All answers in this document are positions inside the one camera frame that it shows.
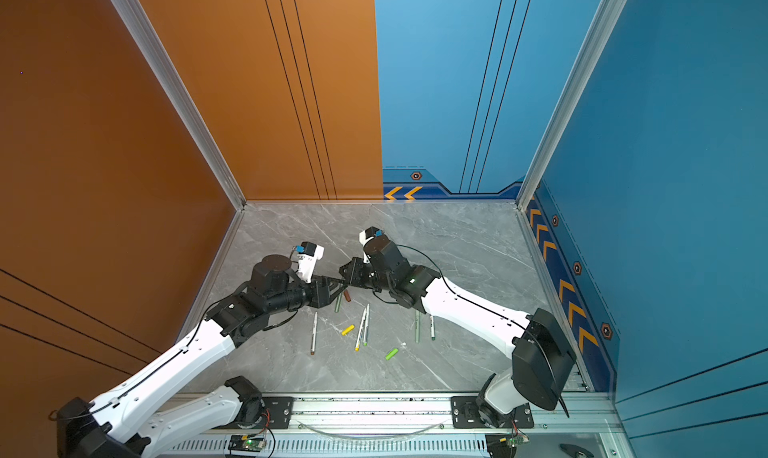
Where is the white pen light green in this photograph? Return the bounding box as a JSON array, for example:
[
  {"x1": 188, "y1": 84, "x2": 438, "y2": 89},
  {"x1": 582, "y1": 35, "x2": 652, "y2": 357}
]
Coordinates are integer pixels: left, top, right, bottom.
[{"x1": 361, "y1": 304, "x2": 370, "y2": 346}]

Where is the aluminium left corner post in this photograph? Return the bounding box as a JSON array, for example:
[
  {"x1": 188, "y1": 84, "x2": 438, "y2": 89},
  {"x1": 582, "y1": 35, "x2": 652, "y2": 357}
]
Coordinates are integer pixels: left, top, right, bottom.
[{"x1": 109, "y1": 0, "x2": 247, "y2": 211}]

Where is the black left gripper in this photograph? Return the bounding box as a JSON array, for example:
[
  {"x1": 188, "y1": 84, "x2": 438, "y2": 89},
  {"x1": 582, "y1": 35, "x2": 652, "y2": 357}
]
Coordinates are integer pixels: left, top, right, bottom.
[{"x1": 267, "y1": 274, "x2": 347, "y2": 319}]

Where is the bright green pen cap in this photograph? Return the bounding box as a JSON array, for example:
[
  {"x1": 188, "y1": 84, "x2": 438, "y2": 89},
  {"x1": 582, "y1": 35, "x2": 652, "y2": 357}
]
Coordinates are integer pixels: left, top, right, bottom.
[{"x1": 385, "y1": 348, "x2": 399, "y2": 361}]

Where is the white pen yellow tip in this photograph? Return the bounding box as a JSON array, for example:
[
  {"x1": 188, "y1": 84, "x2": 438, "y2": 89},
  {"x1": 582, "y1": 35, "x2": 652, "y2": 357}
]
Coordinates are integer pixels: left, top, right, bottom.
[{"x1": 355, "y1": 306, "x2": 368, "y2": 352}]

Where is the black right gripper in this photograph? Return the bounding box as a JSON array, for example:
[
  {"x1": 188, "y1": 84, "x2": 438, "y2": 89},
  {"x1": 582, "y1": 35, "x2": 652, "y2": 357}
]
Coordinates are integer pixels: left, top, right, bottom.
[{"x1": 336, "y1": 257, "x2": 396, "y2": 293}]

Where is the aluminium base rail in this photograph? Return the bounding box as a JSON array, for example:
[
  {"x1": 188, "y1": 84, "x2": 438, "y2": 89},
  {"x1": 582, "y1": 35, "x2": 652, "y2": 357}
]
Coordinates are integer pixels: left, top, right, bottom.
[{"x1": 164, "y1": 392, "x2": 634, "y2": 457}]

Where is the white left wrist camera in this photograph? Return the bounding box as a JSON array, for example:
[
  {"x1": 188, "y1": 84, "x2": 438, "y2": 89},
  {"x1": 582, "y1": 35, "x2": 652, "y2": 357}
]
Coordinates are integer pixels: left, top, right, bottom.
[{"x1": 296, "y1": 242, "x2": 325, "y2": 283}]

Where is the aluminium right corner post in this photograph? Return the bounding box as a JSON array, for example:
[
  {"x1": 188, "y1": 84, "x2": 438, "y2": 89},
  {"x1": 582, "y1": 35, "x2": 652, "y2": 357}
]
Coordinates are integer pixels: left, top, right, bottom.
[{"x1": 516, "y1": 0, "x2": 628, "y2": 212}]

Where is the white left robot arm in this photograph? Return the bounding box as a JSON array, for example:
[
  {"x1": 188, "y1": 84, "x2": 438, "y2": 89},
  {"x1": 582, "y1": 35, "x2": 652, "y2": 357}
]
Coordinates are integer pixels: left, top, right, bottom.
[{"x1": 53, "y1": 255, "x2": 349, "y2": 457}]

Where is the white pen brown tip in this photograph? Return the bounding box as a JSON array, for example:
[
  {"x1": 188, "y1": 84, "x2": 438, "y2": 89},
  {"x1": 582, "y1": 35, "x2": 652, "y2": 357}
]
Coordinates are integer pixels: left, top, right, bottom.
[{"x1": 310, "y1": 312, "x2": 318, "y2": 356}]

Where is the dark green pen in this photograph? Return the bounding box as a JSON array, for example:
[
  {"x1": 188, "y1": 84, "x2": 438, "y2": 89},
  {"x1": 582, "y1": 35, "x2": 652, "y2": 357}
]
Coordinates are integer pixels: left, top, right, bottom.
[{"x1": 334, "y1": 285, "x2": 347, "y2": 313}]

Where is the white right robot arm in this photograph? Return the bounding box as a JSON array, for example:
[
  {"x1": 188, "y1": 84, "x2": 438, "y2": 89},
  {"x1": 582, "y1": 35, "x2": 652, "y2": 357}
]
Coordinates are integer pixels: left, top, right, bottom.
[{"x1": 339, "y1": 233, "x2": 577, "y2": 428}]

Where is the left green circuit board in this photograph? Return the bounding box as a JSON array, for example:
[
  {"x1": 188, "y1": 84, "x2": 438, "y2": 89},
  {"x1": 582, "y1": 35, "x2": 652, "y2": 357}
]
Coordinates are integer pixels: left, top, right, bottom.
[{"x1": 227, "y1": 434, "x2": 268, "y2": 456}]

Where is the aluminium corner post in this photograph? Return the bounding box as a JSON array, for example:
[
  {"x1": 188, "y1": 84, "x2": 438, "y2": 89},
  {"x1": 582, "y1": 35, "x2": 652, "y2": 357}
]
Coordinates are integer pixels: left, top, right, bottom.
[
  {"x1": 109, "y1": 0, "x2": 247, "y2": 211},
  {"x1": 516, "y1": 0, "x2": 628, "y2": 212}
]

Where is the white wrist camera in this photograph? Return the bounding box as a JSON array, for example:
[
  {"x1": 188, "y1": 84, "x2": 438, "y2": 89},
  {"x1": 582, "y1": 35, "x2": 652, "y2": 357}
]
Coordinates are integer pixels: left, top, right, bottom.
[
  {"x1": 359, "y1": 227, "x2": 383, "y2": 246},
  {"x1": 296, "y1": 242, "x2": 325, "y2": 283}
]

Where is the black object bottom right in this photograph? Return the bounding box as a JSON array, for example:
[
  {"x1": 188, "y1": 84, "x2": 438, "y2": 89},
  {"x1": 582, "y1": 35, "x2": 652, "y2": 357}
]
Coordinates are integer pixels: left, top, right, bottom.
[{"x1": 559, "y1": 443, "x2": 594, "y2": 458}]

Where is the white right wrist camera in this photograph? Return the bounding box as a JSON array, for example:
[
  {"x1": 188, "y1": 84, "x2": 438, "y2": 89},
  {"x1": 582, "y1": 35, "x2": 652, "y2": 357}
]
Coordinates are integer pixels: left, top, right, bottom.
[{"x1": 359, "y1": 227, "x2": 383, "y2": 246}]

